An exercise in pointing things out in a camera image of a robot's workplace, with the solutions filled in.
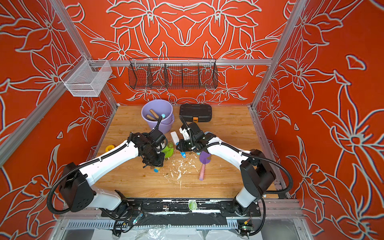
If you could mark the green round sticker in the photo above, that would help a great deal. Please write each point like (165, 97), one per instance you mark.
(192, 205)

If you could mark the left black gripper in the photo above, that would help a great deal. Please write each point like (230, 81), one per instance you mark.
(160, 163)

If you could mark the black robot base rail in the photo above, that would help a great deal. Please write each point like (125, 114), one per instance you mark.
(175, 212)

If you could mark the white wire mesh basket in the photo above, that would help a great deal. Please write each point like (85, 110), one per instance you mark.
(85, 78)

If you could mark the black wire wall basket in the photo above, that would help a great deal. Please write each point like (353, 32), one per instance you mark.
(173, 74)

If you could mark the purple trowel pink handle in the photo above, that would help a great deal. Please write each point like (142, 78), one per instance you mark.
(205, 158)

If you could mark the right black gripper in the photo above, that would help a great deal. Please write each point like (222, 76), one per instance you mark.
(184, 145)

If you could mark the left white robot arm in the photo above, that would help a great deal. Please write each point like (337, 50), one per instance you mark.
(75, 190)

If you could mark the yellow tape roll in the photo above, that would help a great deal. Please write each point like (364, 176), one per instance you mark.
(109, 148)

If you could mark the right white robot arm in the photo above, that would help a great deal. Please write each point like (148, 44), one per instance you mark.
(256, 170)

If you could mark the purple plastic bucket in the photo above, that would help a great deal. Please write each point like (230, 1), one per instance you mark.
(159, 113)

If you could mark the black plastic tool case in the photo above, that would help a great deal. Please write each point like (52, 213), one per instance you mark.
(199, 113)

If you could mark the yellow square spade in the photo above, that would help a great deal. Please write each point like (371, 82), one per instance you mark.
(154, 114)

